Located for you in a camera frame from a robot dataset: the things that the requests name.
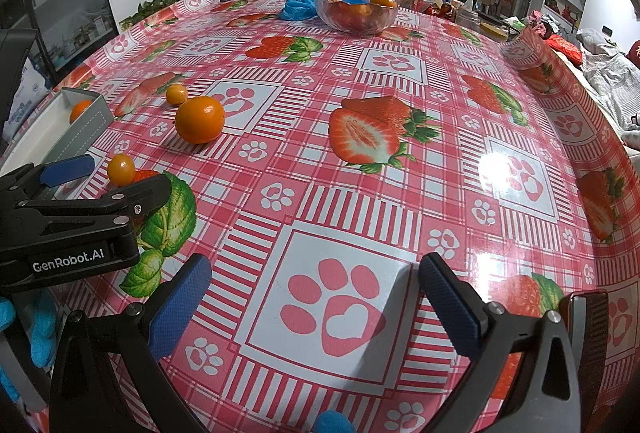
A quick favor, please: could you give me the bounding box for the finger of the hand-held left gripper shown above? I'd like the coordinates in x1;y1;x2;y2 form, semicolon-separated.
15;174;172;234
0;154;96;209

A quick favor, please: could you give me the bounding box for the grey tray with white inside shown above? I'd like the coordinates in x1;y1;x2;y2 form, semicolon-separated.
0;87;117;174

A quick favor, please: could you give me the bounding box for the grey striped cloth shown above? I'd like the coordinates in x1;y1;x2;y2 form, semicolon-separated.
575;28;640;129

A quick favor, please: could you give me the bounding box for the white printed sack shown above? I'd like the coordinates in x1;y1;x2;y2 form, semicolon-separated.
2;58;51;139

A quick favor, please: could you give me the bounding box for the green leafy plant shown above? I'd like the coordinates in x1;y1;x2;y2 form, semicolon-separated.
120;0;178;29

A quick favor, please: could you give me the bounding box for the blue plastic bag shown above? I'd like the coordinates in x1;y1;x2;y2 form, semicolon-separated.
278;0;321;20

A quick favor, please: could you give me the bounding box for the round orange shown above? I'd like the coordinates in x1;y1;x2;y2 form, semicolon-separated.
174;96;225;145

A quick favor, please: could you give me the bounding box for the small mandarin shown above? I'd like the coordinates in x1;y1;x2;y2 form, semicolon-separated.
69;100;95;123

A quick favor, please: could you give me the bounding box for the glass bowl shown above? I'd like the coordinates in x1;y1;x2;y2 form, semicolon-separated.
314;0;399;35

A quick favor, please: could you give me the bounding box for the person's left hand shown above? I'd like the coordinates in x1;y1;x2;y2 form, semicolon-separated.
0;290;58;401

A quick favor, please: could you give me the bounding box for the person's right hand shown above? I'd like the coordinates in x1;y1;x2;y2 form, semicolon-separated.
312;409;357;433

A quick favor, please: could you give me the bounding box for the orange-yellow tomato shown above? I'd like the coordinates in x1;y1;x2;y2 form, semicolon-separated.
107;154;136;187

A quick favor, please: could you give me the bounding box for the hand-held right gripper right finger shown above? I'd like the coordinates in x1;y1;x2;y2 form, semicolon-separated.
419;253;588;433

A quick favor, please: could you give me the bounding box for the strawberry print tablecloth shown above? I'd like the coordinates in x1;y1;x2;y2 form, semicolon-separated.
0;0;640;433

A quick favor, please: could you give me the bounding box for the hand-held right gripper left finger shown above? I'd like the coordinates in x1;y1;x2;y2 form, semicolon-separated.
47;254;212;433

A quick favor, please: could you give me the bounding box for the red cushion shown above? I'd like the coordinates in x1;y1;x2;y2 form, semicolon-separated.
545;36;583;66

